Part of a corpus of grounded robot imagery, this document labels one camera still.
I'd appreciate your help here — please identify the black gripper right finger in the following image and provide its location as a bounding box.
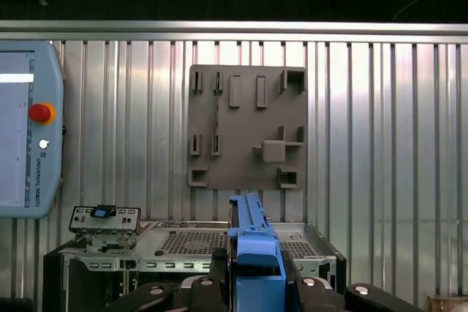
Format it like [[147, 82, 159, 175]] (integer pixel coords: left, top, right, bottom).
[[282, 256, 421, 312]]

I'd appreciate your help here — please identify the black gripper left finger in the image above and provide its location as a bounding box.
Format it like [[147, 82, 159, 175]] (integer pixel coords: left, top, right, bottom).
[[108, 248, 230, 312]]

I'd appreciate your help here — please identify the hard disk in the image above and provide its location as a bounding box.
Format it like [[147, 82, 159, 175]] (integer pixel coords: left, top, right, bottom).
[[226, 194, 290, 312]]

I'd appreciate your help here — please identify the black open PC case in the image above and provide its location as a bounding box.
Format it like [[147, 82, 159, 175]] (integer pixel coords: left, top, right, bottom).
[[42, 218, 347, 312]]

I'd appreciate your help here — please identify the grey parts rack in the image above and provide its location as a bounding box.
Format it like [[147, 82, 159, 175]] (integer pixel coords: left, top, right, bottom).
[[186, 64, 308, 191]]

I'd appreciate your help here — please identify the pale blue teach pendant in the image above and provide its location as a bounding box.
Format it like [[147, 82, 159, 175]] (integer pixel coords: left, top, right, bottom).
[[0, 39, 67, 220]]

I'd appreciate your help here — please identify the grey expansion slot bracket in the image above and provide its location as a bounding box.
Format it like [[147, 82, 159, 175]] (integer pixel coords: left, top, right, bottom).
[[68, 204, 143, 254]]

